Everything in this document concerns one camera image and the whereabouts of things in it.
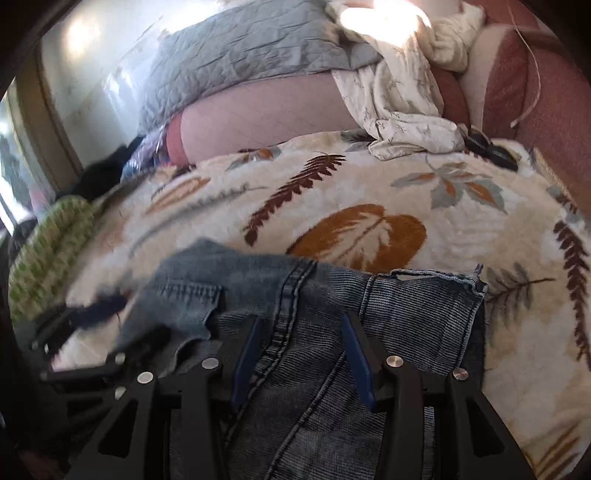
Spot green knitted cloth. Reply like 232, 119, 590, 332
8, 195, 95, 324

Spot cream knit cloth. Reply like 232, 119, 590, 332
425, 0, 488, 72

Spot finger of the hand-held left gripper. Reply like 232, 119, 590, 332
30, 295, 130, 356
41, 348, 141, 416

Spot purple plastic bag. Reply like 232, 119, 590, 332
122, 129, 171, 178

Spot white floral cloth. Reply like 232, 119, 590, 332
330, 0, 467, 160

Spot grey quilted blanket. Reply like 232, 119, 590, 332
139, 0, 384, 134

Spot loose pink sofa cord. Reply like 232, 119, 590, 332
510, 4, 542, 127

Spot blue denim pants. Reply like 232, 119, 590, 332
113, 237, 490, 480

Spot pink sofa cushion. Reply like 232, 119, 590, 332
166, 74, 370, 167

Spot black cloth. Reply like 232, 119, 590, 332
76, 145, 148, 201

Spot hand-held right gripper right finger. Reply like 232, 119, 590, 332
341, 312, 537, 480

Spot leaf print fleece blanket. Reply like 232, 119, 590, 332
46, 129, 591, 480

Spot reddish brown sofa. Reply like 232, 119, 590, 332
434, 0, 591, 208

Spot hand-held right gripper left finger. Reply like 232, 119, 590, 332
69, 316, 265, 480

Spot wooden door frame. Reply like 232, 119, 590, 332
9, 46, 84, 176

